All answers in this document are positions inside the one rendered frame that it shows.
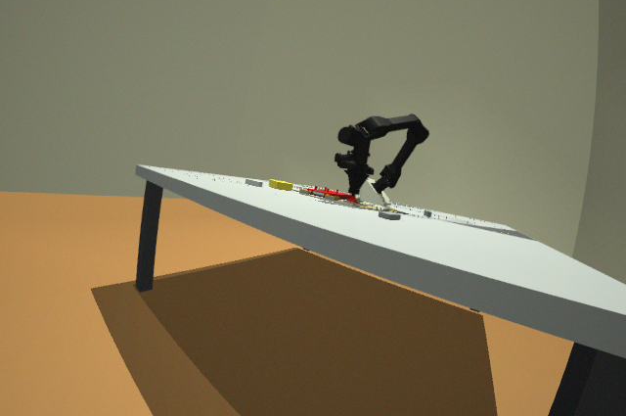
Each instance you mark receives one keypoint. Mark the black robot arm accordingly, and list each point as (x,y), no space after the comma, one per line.
(377,127)

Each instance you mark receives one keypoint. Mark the yellow rectangular block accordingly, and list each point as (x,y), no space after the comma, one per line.
(281,185)

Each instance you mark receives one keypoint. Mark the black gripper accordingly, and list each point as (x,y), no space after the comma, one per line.
(357,169)

